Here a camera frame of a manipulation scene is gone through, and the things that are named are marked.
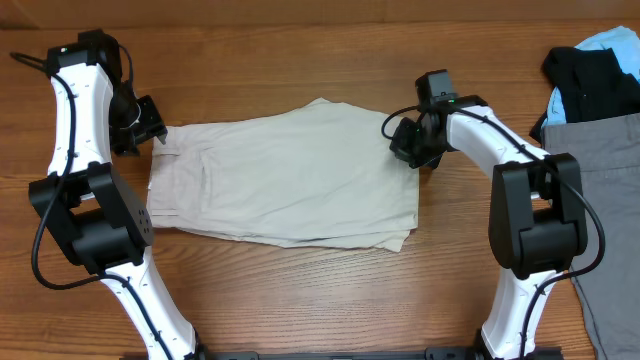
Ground beige shorts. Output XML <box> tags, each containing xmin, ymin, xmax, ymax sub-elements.
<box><xmin>147</xmin><ymin>98</ymin><xmax>419</xmax><ymax>252</ymax></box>

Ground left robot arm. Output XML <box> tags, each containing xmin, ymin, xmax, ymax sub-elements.
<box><xmin>13</xmin><ymin>29</ymin><xmax>207</xmax><ymax>359</ymax></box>

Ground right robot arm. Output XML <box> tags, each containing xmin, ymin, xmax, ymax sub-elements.
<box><xmin>390</xmin><ymin>70</ymin><xmax>588</xmax><ymax>359</ymax></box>

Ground black garment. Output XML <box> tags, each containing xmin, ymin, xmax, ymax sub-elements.
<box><xmin>542</xmin><ymin>47</ymin><xmax>639</xmax><ymax>123</ymax></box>

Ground grey shorts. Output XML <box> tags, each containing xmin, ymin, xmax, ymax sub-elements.
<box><xmin>543</xmin><ymin>114</ymin><xmax>639</xmax><ymax>360</ymax></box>

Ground light blue garment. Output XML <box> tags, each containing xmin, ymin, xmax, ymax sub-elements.
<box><xmin>541</xmin><ymin>26</ymin><xmax>639</xmax><ymax>128</ymax></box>

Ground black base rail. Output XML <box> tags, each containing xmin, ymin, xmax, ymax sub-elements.
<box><xmin>181</xmin><ymin>347</ymin><xmax>491</xmax><ymax>360</ymax></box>

